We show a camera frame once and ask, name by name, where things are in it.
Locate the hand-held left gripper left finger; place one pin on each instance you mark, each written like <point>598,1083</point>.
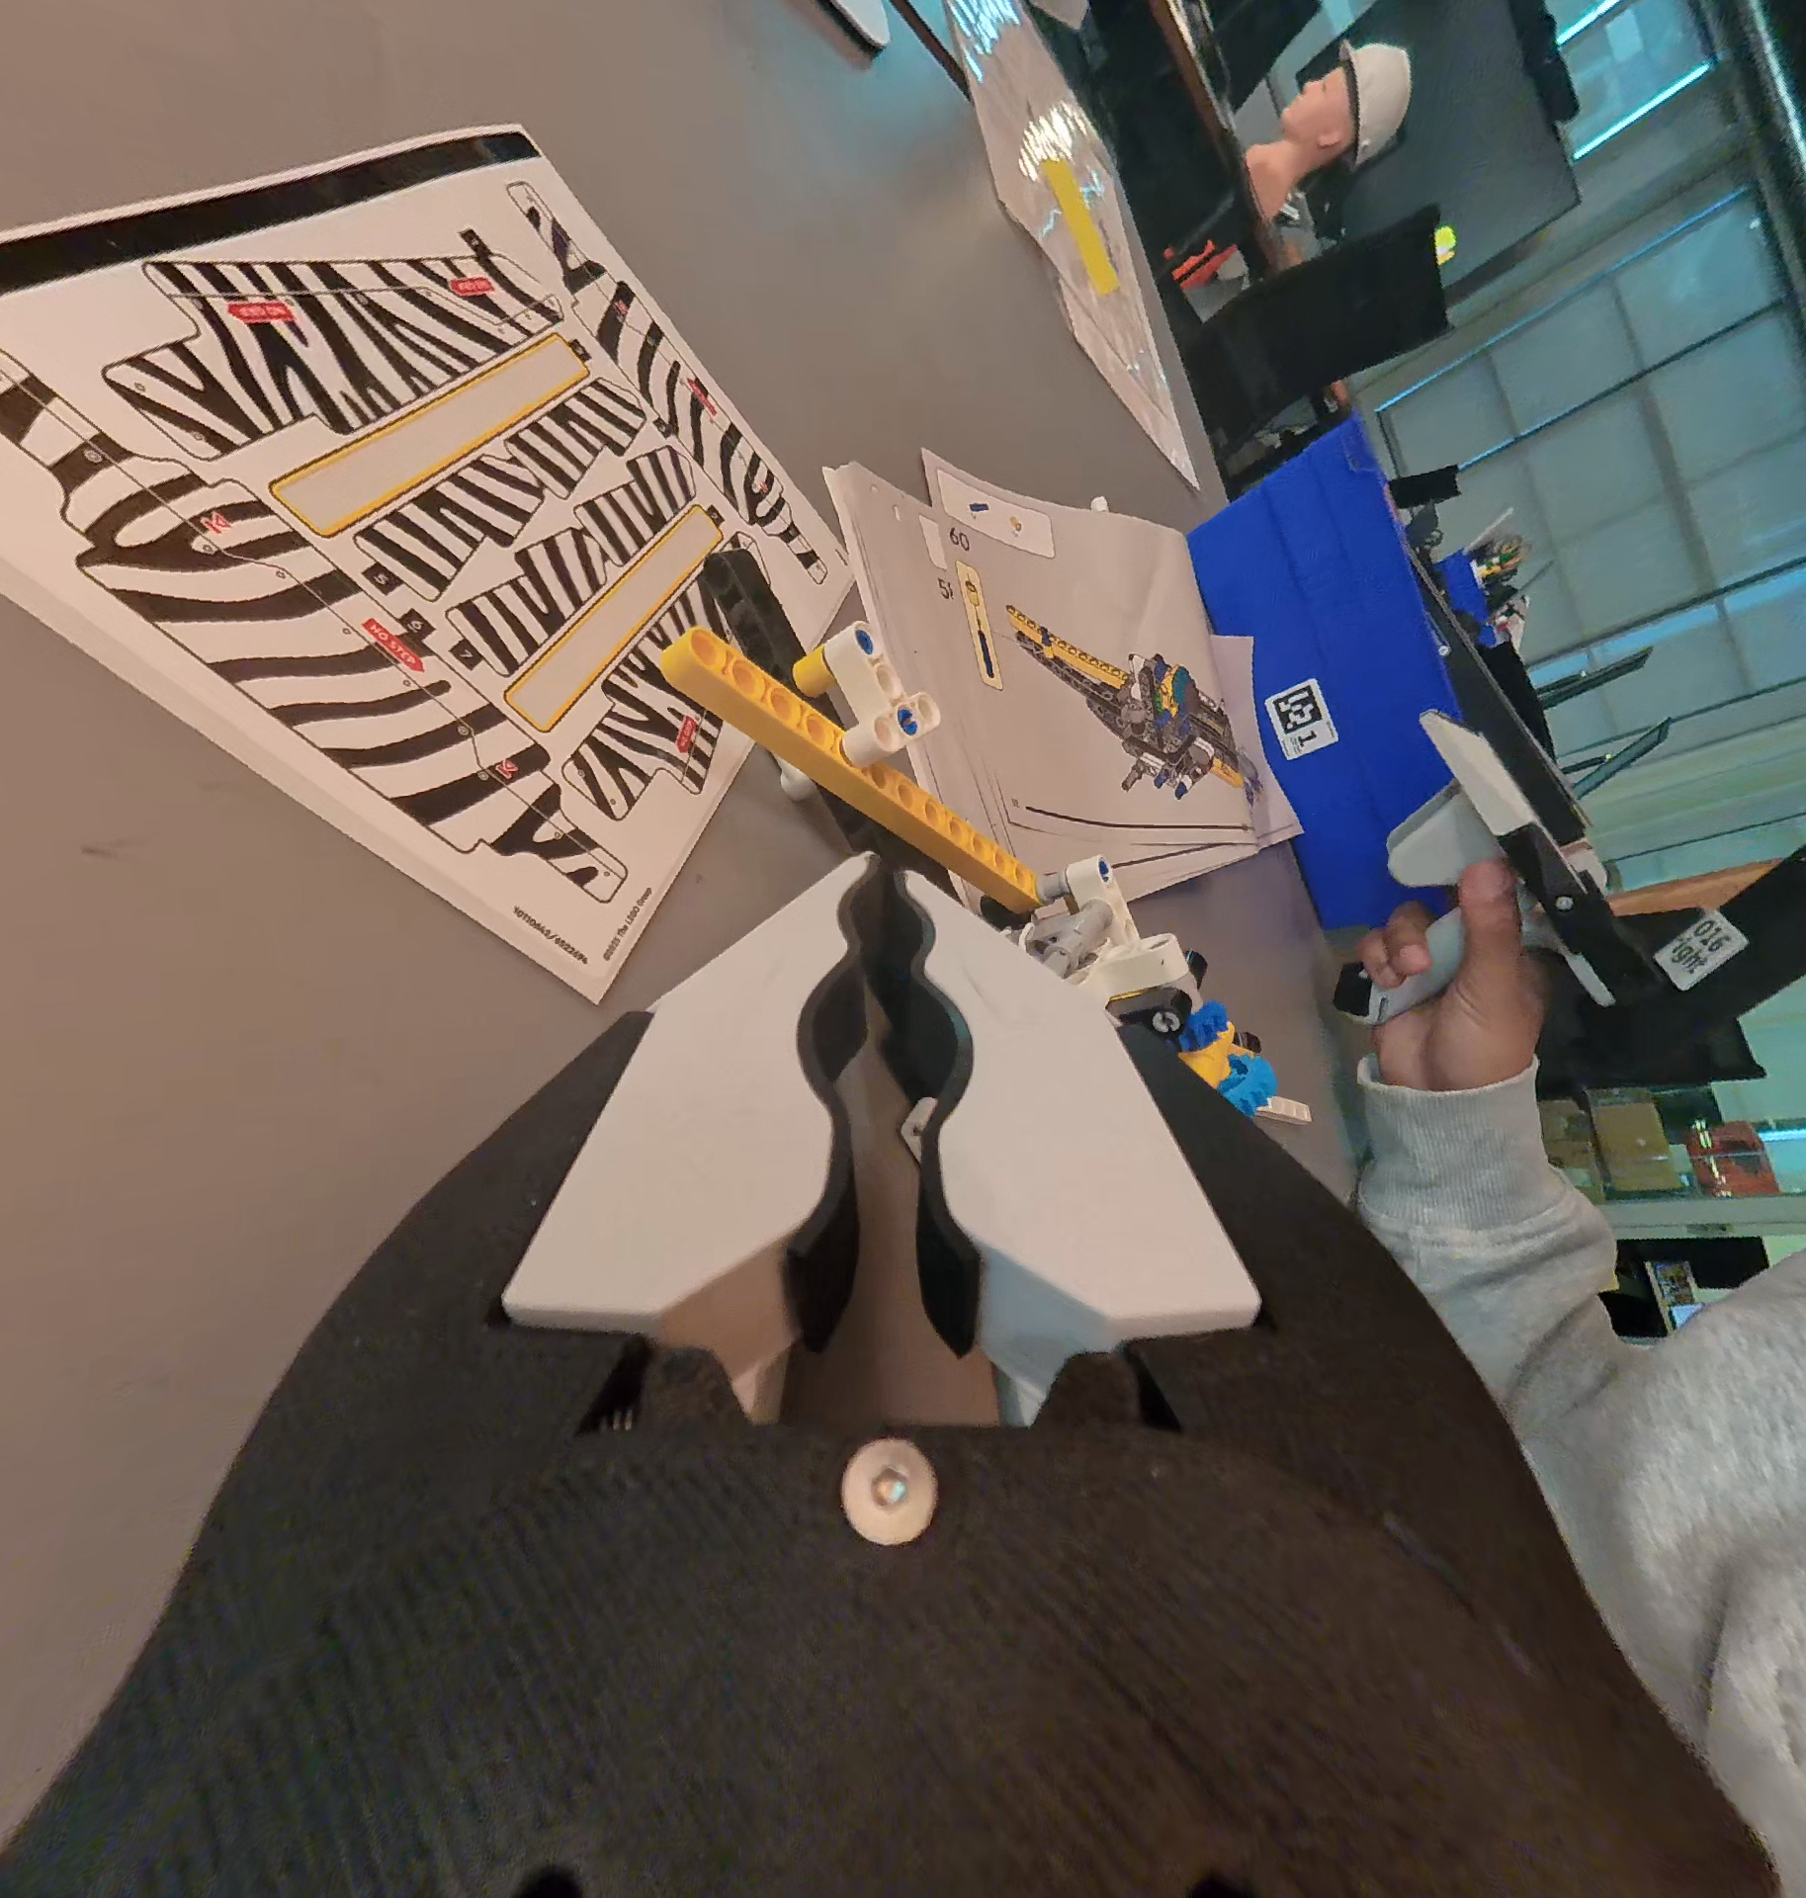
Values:
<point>650,1188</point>

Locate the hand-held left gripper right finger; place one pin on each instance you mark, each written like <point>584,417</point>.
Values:
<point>1094,1188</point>

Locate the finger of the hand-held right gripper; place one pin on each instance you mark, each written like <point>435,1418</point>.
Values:
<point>1436,854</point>
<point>1481,788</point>

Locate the yellow black lego model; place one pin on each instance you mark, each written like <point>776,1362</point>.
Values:
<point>842,757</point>

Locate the person's right forearm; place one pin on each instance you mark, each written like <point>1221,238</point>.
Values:
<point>1481,1199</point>

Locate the lego instruction booklet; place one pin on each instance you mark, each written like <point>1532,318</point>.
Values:
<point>1078,594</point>

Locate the person's right hand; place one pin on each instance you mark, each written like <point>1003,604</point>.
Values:
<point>1481,1024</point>

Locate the brown cardboard box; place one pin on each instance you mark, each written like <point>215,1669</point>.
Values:
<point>1636,1141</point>

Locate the pen holder with pens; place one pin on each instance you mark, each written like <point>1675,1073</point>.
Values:
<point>1490,574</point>

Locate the blue box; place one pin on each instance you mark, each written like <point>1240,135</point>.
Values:
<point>1287,594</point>

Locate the black office chair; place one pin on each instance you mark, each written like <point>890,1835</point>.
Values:
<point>1318,344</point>

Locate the person's grey hoodie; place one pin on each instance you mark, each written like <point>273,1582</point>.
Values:
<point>1704,1484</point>

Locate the clear plastic bag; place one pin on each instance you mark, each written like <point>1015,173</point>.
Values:
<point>1094,355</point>

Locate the small orange object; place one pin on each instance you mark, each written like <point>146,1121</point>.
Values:
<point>1208,266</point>

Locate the black monitor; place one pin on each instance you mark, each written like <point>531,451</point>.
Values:
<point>1502,146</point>

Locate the mannequin head white helmet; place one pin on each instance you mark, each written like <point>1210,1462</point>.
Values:
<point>1330,127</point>

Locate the zebra striped sticker sheet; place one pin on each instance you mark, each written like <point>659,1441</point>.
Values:
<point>398,431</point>

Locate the wooden rail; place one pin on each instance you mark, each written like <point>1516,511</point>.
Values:
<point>1689,888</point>

